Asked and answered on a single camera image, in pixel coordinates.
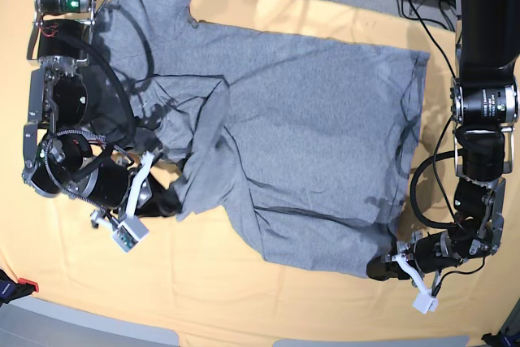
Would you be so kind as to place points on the red and black clamp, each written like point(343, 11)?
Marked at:
point(11, 290)

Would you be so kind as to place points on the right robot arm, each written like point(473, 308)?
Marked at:
point(61, 156)

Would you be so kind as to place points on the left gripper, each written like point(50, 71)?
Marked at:
point(425, 252)

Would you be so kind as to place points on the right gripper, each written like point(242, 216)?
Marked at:
point(109, 186)

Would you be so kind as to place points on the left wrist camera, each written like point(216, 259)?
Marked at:
point(425, 303)

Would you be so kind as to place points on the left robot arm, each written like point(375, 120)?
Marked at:
point(485, 108)

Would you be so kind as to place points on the black clamp right corner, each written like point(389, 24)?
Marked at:
point(499, 340)

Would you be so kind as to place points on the grey t-shirt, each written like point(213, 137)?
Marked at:
point(307, 143)

